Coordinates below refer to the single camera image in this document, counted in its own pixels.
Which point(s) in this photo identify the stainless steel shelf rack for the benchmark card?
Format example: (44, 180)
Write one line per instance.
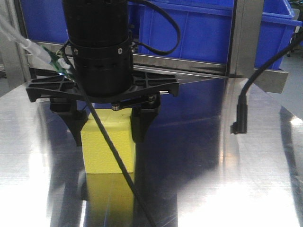
(242, 50)

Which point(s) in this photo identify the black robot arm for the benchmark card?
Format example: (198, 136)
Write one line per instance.
(102, 48)

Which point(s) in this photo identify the yellow foam block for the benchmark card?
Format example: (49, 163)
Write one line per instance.
(98, 157)

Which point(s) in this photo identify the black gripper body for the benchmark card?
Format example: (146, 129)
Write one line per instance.
(145, 85)

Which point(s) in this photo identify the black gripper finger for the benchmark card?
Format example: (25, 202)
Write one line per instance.
(142, 116)
(72, 117)

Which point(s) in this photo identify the blue plastic bin at right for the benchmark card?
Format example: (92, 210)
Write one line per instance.
(276, 29)

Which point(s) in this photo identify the large blue plastic bin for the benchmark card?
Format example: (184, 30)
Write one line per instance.
(205, 27)

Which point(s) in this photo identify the green circuit board with wires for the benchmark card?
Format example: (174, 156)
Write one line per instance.
(56, 60)

